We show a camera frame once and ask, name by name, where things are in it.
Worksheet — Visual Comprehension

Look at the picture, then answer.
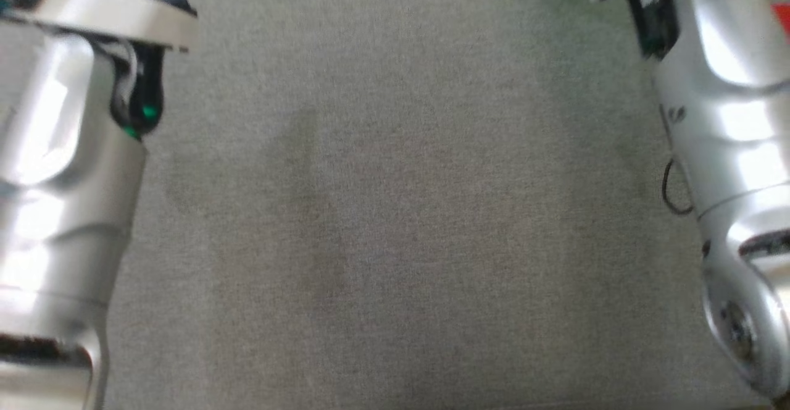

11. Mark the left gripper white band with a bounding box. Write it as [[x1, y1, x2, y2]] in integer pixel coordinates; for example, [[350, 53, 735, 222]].
[[0, 0, 198, 51]]

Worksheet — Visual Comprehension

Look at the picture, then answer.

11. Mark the grey fabric sofa seat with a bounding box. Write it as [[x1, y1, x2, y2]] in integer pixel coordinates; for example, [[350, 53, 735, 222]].
[[0, 0, 790, 410]]

